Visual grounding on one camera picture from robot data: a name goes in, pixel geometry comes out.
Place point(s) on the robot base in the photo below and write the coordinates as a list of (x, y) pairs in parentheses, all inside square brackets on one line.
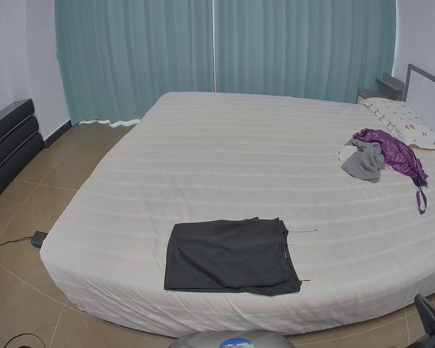
[(203, 341)]

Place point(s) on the grey bedside table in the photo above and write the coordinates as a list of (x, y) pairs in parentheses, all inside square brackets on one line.
[(388, 85)]

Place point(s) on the bed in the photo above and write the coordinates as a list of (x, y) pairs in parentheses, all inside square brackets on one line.
[(221, 158)]

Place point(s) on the white printed pillow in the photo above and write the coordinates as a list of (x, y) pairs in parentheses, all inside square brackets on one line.
[(406, 121)]

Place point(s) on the black T-shirt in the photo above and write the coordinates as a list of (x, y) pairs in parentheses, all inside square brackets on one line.
[(228, 256)]

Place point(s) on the purple satin garment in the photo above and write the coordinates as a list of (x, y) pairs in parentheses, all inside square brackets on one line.
[(402, 150)]

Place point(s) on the black chest of drawers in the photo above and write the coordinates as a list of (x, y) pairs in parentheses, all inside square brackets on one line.
[(11, 143)]

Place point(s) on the grey knit garment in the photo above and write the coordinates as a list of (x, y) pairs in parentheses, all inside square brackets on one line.
[(364, 165)]

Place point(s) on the white garment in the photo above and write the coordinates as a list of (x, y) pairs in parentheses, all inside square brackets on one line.
[(345, 153)]

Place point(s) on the black power adapter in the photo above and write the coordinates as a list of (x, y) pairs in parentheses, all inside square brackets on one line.
[(39, 239)]

